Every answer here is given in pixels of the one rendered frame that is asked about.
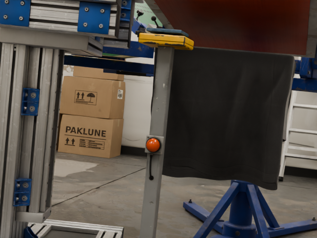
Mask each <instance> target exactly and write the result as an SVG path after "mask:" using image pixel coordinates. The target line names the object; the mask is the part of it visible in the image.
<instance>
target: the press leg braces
mask: <svg viewBox="0 0 317 238"><path fill-rule="evenodd" d="M239 186H240V184H239V183H236V182H233V183H232V185H231V186H230V187H229V189H228V190H227V191H226V193H225V194H224V196H223V197H222V198H221V200H220V201H219V202H218V204H217V205H216V207H215V208H214V210H213V211H212V212H211V214H210V215H209V216H207V219H206V220H205V222H204V223H203V225H202V226H201V227H200V229H199V230H198V231H197V233H196V234H195V236H194V237H193V238H206V237H207V235H208V234H209V233H210V232H211V230H212V229H213V227H214V226H215V224H216V223H217V222H218V221H224V220H223V219H221V217H222V215H223V214H224V212H225V211H226V209H227V208H228V206H229V205H230V203H231V202H232V201H233V199H234V198H235V196H236V195H237V194H238V192H239ZM246 194H247V198H248V201H249V204H250V208H251V211H252V214H253V218H254V221H255V224H256V228H257V231H258V235H259V238H270V236H269V232H268V230H267V229H271V230H279V229H284V227H281V226H279V224H278V222H277V220H276V219H275V217H274V215H273V213H272V211H271V210H270V208H269V206H268V204H267V202H266V200H265V199H264V197H263V195H262V193H261V191H260V189H259V188H258V191H257V192H256V190H255V187H254V185H247V186H246ZM264 218H265V219H266V221H267V223H268V224H269V226H267V225H266V222H265V219H264Z"/></svg>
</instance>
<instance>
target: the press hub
mask: <svg viewBox="0 0 317 238"><path fill-rule="evenodd" d="M233 182H236V183H239V184H240V186H239V192H238V194H237V195H236V196H235V198H234V199H233V201H232V202H231V206H230V215H229V220H228V221H225V222H224V224H223V225H222V229H223V234H221V235H226V236H229V237H233V238H255V236H256V235H257V232H258V231H257V230H256V226H255V225H254V224H252V211H251V208H250V204H249V201H248V198H247V194H246V186H247V185H254V187H255V190H256V192H257V191H258V186H257V185H255V184H252V183H250V182H247V181H243V180H231V185H232V183H233ZM231 185H230V186H231ZM221 235H214V236H211V237H215V236H221Z"/></svg>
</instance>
